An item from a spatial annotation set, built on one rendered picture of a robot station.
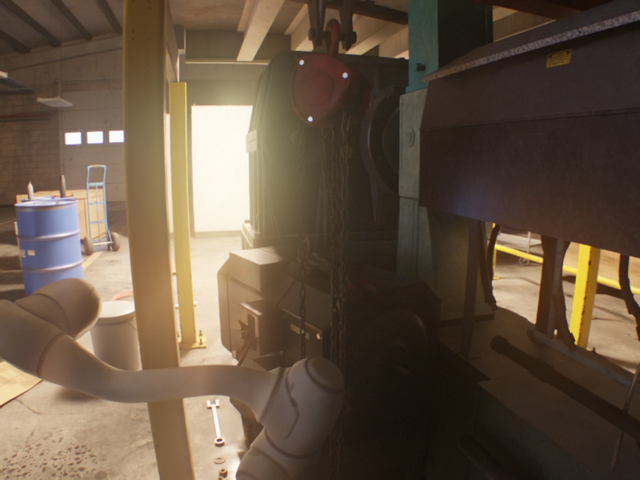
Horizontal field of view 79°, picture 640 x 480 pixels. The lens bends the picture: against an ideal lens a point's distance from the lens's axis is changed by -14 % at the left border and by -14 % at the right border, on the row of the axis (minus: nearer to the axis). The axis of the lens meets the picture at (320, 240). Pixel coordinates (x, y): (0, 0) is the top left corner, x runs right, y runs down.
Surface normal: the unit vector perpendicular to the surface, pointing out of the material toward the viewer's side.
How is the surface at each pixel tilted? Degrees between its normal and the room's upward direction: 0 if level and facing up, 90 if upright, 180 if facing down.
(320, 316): 45
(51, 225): 90
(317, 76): 78
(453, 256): 72
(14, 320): 33
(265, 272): 90
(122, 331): 93
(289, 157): 84
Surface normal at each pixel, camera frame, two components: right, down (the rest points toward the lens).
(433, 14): -0.97, 0.04
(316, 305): -0.58, -0.62
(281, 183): 0.26, 0.17
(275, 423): -0.25, 0.30
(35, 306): 0.40, -0.85
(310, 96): -0.56, 0.30
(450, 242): 0.25, -0.14
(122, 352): 0.71, 0.17
